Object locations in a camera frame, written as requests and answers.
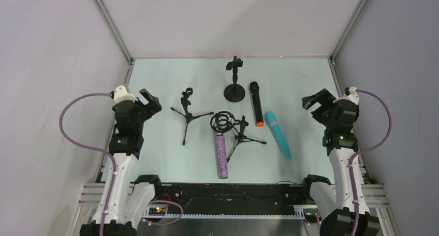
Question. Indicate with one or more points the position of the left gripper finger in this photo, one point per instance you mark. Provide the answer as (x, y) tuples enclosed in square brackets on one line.
[(152, 108), (152, 100)]

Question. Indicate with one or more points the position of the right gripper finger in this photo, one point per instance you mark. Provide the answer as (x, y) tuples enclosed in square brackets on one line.
[(322, 97), (308, 102)]

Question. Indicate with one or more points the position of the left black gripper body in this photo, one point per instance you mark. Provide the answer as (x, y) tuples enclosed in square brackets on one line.
[(144, 106)]

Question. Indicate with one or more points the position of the black round base stand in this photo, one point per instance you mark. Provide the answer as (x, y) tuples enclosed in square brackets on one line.
[(234, 92)]

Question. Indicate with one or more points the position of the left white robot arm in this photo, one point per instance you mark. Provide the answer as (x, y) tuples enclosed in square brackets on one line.
[(118, 213)]

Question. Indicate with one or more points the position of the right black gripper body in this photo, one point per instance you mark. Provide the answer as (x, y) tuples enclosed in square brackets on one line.
[(320, 104)]

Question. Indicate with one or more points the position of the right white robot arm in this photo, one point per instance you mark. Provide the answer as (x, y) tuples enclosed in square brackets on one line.
[(342, 207)]

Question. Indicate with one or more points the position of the purple glitter microphone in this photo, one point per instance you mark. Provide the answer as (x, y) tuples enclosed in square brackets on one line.
[(221, 156)]

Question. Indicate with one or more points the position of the teal blue microphone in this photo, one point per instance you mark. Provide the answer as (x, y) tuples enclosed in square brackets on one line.
[(278, 135)]

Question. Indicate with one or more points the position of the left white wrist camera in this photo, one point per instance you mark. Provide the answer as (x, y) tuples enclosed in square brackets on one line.
[(121, 93)]

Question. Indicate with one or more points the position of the white toothed cable duct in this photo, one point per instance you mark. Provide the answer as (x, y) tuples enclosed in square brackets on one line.
[(148, 214)]

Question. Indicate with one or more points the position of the black shock mount tripod stand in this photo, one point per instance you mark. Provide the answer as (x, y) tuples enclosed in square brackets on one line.
[(225, 121)]

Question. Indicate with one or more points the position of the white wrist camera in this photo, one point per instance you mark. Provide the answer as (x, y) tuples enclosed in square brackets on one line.
[(350, 94), (121, 93)]

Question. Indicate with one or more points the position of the black orange-tipped microphone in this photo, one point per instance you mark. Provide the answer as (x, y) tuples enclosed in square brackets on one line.
[(254, 91)]

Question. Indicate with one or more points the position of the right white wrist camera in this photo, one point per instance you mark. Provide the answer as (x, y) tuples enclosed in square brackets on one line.
[(350, 94)]

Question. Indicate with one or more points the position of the black tripod clip stand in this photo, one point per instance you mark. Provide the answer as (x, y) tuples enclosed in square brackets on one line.
[(187, 115)]

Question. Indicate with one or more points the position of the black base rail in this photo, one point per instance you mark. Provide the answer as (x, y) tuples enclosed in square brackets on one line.
[(281, 198)]

